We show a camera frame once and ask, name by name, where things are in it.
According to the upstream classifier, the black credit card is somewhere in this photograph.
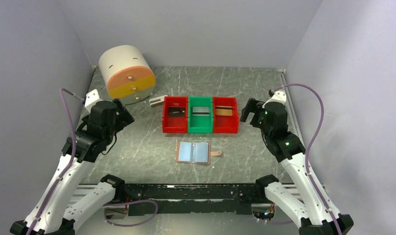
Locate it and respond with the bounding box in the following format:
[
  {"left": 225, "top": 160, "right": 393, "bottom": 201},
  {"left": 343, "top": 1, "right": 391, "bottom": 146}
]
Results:
[{"left": 168, "top": 107, "right": 186, "bottom": 117}]

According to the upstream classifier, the round white drawer cabinet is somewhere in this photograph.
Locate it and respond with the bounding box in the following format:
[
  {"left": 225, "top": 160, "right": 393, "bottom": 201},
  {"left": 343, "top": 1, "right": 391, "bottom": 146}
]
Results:
[{"left": 99, "top": 45, "right": 156, "bottom": 105}]

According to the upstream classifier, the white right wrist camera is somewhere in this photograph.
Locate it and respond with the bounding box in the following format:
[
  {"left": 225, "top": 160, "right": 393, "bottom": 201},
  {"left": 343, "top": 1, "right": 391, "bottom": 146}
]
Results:
[{"left": 262, "top": 90, "right": 287, "bottom": 108}]

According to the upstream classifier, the green plastic bin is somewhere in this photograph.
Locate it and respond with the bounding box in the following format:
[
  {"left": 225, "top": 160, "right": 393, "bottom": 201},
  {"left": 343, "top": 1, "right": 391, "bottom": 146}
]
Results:
[{"left": 188, "top": 96, "right": 214, "bottom": 134}]

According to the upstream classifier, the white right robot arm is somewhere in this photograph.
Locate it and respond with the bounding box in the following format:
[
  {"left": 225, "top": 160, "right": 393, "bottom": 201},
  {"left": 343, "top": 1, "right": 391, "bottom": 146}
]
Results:
[{"left": 240, "top": 98, "right": 354, "bottom": 235}]

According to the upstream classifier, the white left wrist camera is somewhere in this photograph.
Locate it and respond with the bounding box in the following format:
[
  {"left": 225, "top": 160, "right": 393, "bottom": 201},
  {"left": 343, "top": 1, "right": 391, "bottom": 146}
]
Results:
[{"left": 84, "top": 89, "right": 102, "bottom": 111}]

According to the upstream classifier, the small white grey block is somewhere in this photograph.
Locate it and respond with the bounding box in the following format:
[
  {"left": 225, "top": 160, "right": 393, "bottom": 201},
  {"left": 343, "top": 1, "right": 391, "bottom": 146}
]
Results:
[{"left": 149, "top": 95, "right": 167, "bottom": 107}]

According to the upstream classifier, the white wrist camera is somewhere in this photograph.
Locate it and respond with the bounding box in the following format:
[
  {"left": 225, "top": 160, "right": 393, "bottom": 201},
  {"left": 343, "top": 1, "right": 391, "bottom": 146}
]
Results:
[
  {"left": 84, "top": 89, "right": 102, "bottom": 111},
  {"left": 262, "top": 90, "right": 287, "bottom": 108}
]

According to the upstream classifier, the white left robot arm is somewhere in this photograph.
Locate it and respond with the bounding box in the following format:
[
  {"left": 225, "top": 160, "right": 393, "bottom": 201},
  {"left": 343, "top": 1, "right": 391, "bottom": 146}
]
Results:
[{"left": 9, "top": 98, "right": 134, "bottom": 235}]

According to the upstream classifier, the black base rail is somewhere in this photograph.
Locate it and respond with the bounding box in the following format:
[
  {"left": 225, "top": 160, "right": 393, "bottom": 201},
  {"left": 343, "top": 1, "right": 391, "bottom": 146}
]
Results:
[{"left": 97, "top": 175, "right": 283, "bottom": 216}]

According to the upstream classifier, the red bin with gold card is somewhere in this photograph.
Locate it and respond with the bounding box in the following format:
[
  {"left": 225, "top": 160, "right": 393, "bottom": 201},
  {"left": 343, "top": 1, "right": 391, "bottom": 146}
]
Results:
[{"left": 212, "top": 96, "right": 239, "bottom": 134}]

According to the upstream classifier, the red bin with black card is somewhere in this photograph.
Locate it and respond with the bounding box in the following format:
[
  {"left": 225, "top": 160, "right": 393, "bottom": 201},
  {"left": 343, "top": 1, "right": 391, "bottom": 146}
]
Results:
[{"left": 162, "top": 96, "right": 188, "bottom": 133}]

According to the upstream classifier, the silver credit card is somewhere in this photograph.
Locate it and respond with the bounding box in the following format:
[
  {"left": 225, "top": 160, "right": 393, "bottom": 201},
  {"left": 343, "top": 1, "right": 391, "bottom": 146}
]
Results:
[{"left": 192, "top": 106, "right": 210, "bottom": 116}]

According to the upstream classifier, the tan leather card holder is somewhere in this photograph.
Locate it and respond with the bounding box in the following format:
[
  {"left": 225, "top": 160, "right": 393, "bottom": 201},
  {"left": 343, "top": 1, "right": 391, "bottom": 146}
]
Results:
[{"left": 174, "top": 141, "right": 223, "bottom": 165}]

